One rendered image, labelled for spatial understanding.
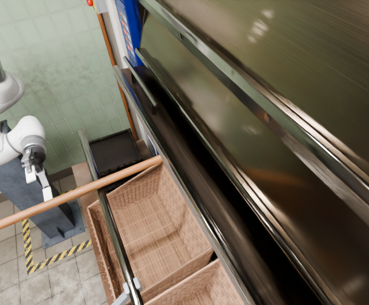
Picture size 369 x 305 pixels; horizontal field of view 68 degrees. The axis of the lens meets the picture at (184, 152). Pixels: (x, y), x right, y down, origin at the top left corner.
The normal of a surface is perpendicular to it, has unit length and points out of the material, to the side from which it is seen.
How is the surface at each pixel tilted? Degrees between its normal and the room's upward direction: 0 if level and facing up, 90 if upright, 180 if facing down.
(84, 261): 0
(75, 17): 90
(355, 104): 70
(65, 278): 0
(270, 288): 8
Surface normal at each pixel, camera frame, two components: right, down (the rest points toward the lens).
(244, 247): 0.06, -0.70
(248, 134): -0.87, 0.12
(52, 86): 0.43, 0.66
